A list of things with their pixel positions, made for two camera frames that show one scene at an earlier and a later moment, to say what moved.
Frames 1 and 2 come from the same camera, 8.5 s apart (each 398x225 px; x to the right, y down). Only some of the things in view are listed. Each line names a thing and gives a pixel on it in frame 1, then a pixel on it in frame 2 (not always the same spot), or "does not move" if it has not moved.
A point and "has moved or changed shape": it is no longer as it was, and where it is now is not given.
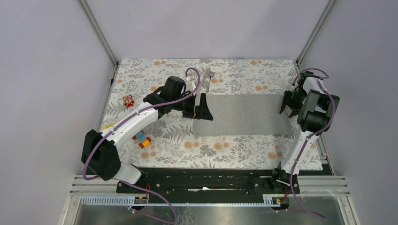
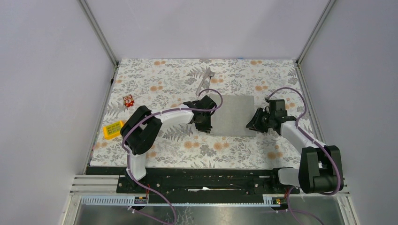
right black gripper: [287, 94] -> [254, 124]
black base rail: [210, 181] does not move
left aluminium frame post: [85, 8] does not move
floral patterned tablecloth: [169, 142] does not move
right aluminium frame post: [328, 8] does not move
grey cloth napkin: [243, 115] has moved or changed shape
